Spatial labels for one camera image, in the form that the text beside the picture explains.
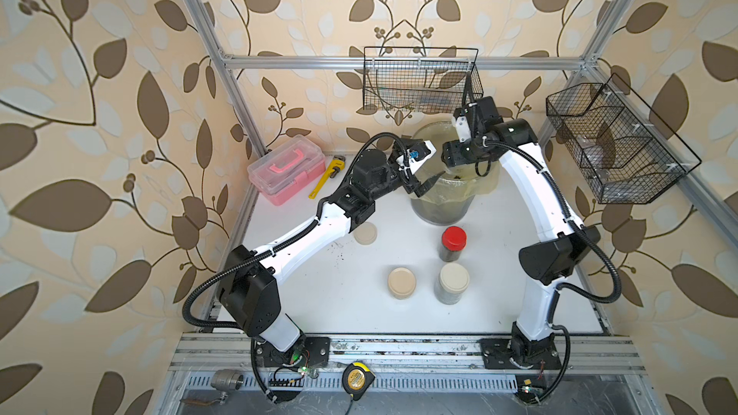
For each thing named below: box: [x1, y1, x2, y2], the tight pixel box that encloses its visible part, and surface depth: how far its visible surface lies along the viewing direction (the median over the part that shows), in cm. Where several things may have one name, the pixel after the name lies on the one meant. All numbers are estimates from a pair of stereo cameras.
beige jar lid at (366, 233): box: [353, 220, 379, 246], surface depth 98 cm
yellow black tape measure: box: [342, 362, 376, 401], surface depth 70 cm
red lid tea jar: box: [438, 225, 468, 263], surface depth 86 cm
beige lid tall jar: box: [434, 262, 470, 306], surface depth 77 cm
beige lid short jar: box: [388, 267, 417, 300], surface depth 82 cm
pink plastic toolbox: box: [246, 134, 327, 207], surface depth 107 cm
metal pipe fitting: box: [210, 369, 245, 392], surface depth 69 cm
